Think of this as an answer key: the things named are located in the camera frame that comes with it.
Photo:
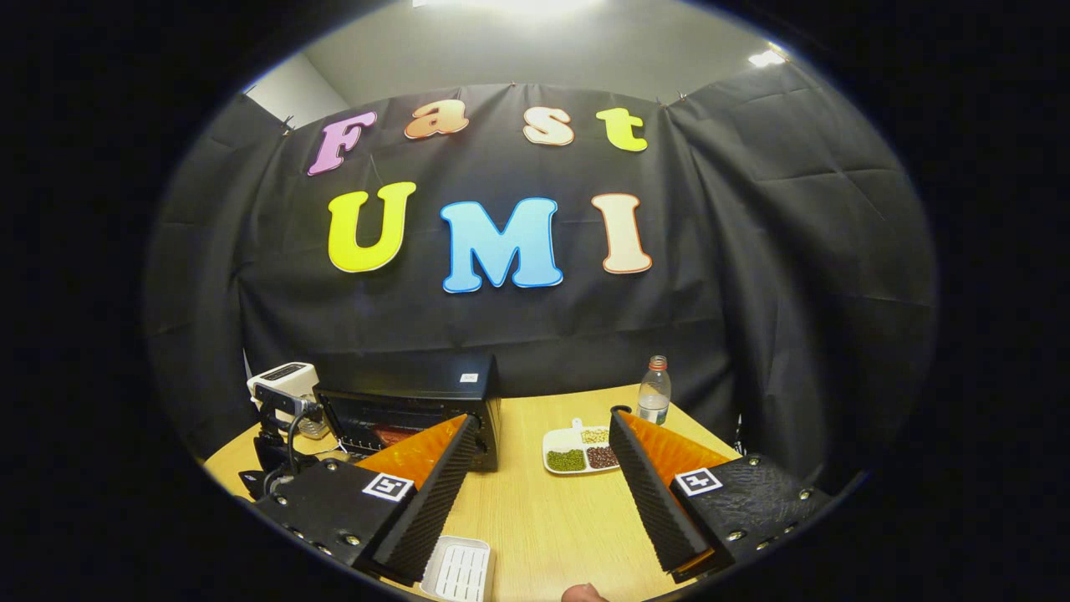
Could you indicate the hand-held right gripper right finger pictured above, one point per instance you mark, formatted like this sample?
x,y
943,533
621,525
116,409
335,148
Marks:
x,y
656,510

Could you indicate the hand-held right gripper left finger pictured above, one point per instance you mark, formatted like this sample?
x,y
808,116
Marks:
x,y
430,510

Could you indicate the black electric oven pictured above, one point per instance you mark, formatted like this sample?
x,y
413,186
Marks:
x,y
401,376

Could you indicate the small white slotted tray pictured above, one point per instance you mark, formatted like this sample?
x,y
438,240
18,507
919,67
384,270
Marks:
x,y
458,570

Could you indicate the white toaster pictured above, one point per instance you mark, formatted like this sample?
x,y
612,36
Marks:
x,y
284,374

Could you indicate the white divided plate with beans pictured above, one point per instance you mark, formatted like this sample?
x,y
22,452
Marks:
x,y
568,460

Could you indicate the clear plastic bottle red label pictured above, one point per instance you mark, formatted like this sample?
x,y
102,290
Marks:
x,y
654,393

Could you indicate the large ceiling light panel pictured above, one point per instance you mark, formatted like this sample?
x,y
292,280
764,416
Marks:
x,y
518,5

